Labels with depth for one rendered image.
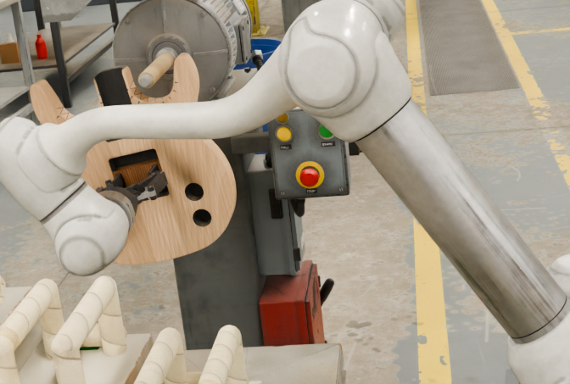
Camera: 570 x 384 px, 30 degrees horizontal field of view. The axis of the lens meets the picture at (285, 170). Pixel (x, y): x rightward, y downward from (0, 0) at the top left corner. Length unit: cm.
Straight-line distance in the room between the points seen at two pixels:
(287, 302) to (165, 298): 170
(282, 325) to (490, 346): 119
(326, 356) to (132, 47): 93
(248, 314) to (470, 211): 120
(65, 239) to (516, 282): 72
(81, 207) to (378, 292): 238
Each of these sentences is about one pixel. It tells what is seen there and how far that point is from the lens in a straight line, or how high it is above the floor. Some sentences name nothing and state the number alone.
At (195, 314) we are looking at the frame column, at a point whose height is 58.
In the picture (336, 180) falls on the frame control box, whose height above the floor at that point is 96.
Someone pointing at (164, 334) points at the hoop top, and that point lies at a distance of 144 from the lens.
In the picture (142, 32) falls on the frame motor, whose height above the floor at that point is 131.
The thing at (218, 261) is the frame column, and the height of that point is 72.
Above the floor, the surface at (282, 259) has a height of 70.
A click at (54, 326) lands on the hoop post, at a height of 107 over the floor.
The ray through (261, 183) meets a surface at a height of 90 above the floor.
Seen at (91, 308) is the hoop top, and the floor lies 113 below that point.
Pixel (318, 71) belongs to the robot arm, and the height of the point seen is 137.
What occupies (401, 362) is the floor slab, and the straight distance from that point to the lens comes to 353.
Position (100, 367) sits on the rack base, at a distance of 145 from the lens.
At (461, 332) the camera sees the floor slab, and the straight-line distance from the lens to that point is 370.
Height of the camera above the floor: 166
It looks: 17 degrees down
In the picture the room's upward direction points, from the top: 6 degrees counter-clockwise
